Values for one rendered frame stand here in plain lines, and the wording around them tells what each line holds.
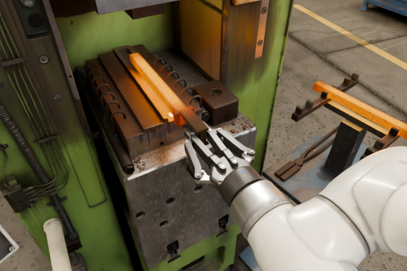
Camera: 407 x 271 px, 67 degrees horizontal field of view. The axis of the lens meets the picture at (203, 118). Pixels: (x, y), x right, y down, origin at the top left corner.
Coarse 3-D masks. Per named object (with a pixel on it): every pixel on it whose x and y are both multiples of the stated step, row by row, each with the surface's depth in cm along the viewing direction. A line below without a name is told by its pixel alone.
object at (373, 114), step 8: (320, 88) 94; (328, 88) 93; (328, 96) 92; (336, 96) 90; (344, 96) 89; (344, 104) 89; (352, 104) 87; (360, 104) 87; (360, 112) 86; (368, 112) 84; (376, 112) 84; (376, 120) 83; (384, 120) 81; (392, 120) 81; (400, 128) 79
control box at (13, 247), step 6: (0, 228) 51; (0, 234) 51; (6, 234) 52; (0, 240) 51; (6, 240) 52; (12, 240) 52; (0, 246) 51; (6, 246) 51; (12, 246) 52; (18, 246) 53; (0, 252) 51; (6, 252) 51; (12, 252) 52; (0, 258) 51; (6, 258) 52
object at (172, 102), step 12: (132, 60) 89; (144, 60) 87; (144, 72) 82; (156, 84) 77; (168, 96) 73; (168, 108) 72; (180, 108) 69; (192, 108) 68; (192, 120) 64; (204, 132) 62; (204, 144) 64
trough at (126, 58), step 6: (126, 48) 102; (126, 54) 101; (126, 60) 98; (132, 66) 95; (138, 72) 92; (138, 78) 87; (144, 84) 87; (150, 90) 85; (156, 96) 83; (156, 102) 81; (162, 102) 81; (162, 108) 79; (168, 120) 75
